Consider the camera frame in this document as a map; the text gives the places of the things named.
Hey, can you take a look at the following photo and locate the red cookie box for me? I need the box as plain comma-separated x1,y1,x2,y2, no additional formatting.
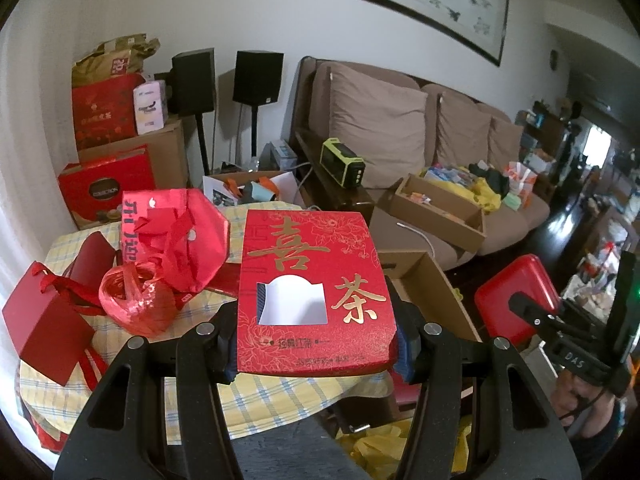
57,145,156,231

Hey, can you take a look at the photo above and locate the shallow cardboard tray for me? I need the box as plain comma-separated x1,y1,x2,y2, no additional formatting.
376,174,487,253

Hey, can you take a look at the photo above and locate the dark green clothing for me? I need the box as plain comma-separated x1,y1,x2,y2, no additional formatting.
470,164,511,196

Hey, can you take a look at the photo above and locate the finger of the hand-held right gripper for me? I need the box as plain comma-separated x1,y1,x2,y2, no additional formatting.
507,291,572,347

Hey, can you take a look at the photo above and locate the large brown cardboard box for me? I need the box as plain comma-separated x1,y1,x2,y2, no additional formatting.
77,120,190,196

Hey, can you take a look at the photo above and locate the red plastic bag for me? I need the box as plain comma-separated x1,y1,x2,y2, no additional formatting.
27,400,66,453

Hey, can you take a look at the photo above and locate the white cable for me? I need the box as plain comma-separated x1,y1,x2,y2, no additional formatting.
400,222,468,251

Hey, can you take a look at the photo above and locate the red plastic twine ball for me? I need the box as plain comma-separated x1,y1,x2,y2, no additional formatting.
98,262,176,338

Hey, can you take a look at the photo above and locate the framed ink painting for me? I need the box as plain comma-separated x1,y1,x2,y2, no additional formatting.
305,0,511,67

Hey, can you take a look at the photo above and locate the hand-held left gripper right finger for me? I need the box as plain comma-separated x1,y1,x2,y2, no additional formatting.
387,285,583,480

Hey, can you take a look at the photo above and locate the black speaker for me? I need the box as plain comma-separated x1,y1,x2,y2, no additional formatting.
233,50,284,107
171,48,216,117

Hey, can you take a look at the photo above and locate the large beige cushion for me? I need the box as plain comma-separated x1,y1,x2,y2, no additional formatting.
307,62,428,190

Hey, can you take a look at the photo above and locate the red rounded case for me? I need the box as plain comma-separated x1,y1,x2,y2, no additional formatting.
474,254,562,353

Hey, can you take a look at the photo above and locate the deep cardboard box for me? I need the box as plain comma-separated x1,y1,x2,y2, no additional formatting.
377,250,483,346

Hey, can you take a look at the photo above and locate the open cardboard box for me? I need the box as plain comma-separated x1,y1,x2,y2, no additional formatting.
202,170,301,208

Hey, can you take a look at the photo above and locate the dark red handled gift box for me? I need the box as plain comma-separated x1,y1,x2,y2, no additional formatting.
2,260,108,391

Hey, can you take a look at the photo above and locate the yellow checked tablecloth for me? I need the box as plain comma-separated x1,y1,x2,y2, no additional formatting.
20,200,401,446

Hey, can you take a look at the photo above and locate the red nonwoven bag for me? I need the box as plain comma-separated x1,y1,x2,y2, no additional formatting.
121,188,231,293

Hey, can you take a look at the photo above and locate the brown sofa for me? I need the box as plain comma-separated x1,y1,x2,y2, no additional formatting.
290,57,556,271

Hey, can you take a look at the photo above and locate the gold paper bag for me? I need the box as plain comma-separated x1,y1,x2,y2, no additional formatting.
71,35,161,88

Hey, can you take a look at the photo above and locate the yellow plastic bag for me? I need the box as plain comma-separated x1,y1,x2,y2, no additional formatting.
337,412,473,480
420,165,502,213

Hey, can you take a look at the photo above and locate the red tea gift box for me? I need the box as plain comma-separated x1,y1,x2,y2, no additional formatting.
236,208,398,378

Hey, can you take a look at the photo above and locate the red gold-print gift bag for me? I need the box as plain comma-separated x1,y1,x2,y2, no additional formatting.
71,74,146,151

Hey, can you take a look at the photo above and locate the white appliance box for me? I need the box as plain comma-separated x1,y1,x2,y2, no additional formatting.
260,141,306,176

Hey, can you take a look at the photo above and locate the orange white paper bag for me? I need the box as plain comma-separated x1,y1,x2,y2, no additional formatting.
502,160,538,206

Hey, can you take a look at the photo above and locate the green portable power station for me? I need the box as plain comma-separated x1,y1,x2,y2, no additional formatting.
320,137,368,189

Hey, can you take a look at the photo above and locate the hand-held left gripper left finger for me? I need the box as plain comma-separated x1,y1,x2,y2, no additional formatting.
52,302,246,480

